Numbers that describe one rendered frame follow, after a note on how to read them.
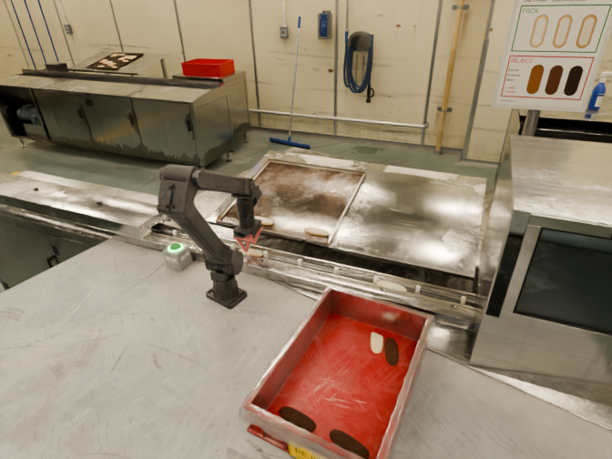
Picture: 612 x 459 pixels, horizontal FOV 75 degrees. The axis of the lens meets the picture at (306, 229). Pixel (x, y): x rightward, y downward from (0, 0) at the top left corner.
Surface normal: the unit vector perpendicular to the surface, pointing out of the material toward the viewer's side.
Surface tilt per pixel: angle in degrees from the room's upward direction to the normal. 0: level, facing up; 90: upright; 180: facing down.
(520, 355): 89
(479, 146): 90
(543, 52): 90
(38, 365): 0
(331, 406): 0
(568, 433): 0
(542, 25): 90
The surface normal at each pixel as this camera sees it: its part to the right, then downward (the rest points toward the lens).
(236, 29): -0.39, 0.49
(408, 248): -0.09, -0.76
